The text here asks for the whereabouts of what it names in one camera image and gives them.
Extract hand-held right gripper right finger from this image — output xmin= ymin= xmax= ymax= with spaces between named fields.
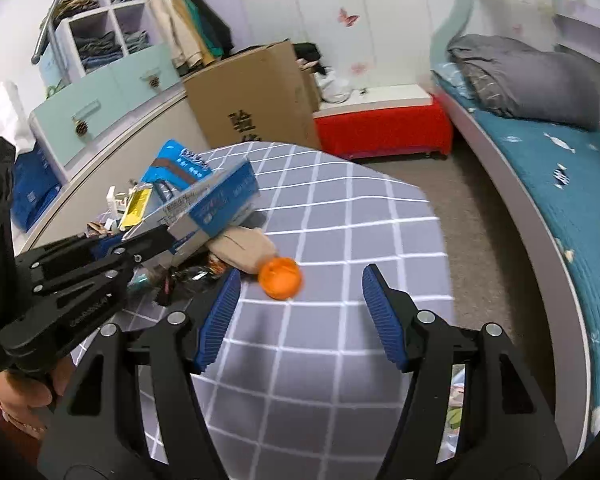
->
xmin=361 ymin=262 xmax=569 ymax=480

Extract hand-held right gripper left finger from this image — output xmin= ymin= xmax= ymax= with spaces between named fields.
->
xmin=37 ymin=267 xmax=243 ymax=480

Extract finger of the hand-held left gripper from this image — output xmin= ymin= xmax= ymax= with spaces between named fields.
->
xmin=0 ymin=254 xmax=174 ymax=375
xmin=12 ymin=227 xmax=174 ymax=306

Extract yellow packet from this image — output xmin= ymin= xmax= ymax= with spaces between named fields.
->
xmin=121 ymin=184 xmax=156 ymax=231

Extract clear plastic wrapper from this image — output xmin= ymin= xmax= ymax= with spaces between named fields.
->
xmin=130 ymin=260 xmax=231 ymax=306

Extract brown snack wrapper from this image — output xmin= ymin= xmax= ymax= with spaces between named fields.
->
xmin=82 ymin=220 xmax=118 ymax=236

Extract orange tangerine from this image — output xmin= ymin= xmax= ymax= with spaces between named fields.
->
xmin=257 ymin=256 xmax=303 ymax=302

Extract beige paper bag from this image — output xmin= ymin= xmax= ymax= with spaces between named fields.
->
xmin=207 ymin=225 xmax=278 ymax=276

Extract blue snack packet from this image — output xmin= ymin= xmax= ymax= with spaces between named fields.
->
xmin=140 ymin=139 xmax=216 ymax=196

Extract blue white cardboard carton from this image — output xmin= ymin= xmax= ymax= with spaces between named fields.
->
xmin=120 ymin=157 xmax=261 ymax=256

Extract person's left hand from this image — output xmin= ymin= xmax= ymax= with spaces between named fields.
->
xmin=0 ymin=357 xmax=77 ymax=433

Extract blue shopping bag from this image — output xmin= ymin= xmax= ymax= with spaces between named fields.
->
xmin=10 ymin=142 xmax=63 ymax=233

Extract table with grey checked cloth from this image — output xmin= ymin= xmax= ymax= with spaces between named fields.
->
xmin=70 ymin=141 xmax=456 ymax=480

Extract beige low cabinet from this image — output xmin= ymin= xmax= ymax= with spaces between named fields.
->
xmin=10 ymin=77 xmax=216 ymax=256

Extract white paper bag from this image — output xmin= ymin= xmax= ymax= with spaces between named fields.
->
xmin=0 ymin=80 xmax=38 ymax=153

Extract wide teal drawer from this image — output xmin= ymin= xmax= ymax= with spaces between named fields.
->
xmin=32 ymin=80 xmax=118 ymax=171

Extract narrow teal drawer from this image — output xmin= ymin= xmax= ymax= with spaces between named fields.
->
xmin=110 ymin=42 xmax=181 ymax=96

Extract large brown cardboard box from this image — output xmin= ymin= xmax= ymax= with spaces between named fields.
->
xmin=182 ymin=40 xmax=323 ymax=153

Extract red covered step platform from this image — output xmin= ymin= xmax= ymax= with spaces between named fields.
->
xmin=312 ymin=84 xmax=454 ymax=161

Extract grey blue folded clothes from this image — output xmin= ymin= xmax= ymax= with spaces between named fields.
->
xmin=75 ymin=32 xmax=123 ymax=68

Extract folded jeans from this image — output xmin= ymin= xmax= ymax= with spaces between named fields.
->
xmin=122 ymin=30 xmax=151 ymax=53

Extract hanging coats on shelf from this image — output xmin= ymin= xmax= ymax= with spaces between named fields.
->
xmin=145 ymin=0 xmax=206 ymax=68

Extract bed with teal sheet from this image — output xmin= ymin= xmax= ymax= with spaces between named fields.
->
xmin=432 ymin=62 xmax=600 ymax=441

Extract green hanging jacket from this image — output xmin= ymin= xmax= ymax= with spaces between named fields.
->
xmin=180 ymin=0 xmax=221 ymax=61

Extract grey metal handrail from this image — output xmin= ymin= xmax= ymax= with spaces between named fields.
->
xmin=31 ymin=0 xmax=83 ymax=66

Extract mint drawer shelf unit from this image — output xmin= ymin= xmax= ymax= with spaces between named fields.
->
xmin=30 ymin=0 xmax=191 ymax=181

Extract black hanging jacket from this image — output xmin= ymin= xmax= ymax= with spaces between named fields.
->
xmin=190 ymin=0 xmax=233 ymax=56

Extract white plastic bag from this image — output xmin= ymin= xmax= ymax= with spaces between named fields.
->
xmin=320 ymin=67 xmax=353 ymax=103

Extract olive clothes pile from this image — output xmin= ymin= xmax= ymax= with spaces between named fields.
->
xmin=42 ymin=0 xmax=101 ymax=26

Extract blue checked pillow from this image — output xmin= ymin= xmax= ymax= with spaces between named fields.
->
xmin=432 ymin=62 xmax=476 ymax=101

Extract black clothes heap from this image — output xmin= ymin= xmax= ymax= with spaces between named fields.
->
xmin=295 ymin=42 xmax=331 ymax=73

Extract grey quilt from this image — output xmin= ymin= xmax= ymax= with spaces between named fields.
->
xmin=447 ymin=34 xmax=600 ymax=131

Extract white wardrobe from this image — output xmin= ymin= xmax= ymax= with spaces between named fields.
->
xmin=225 ymin=0 xmax=461 ymax=96

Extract teal bunk bed frame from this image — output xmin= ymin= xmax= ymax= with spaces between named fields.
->
xmin=430 ymin=0 xmax=600 ymax=461

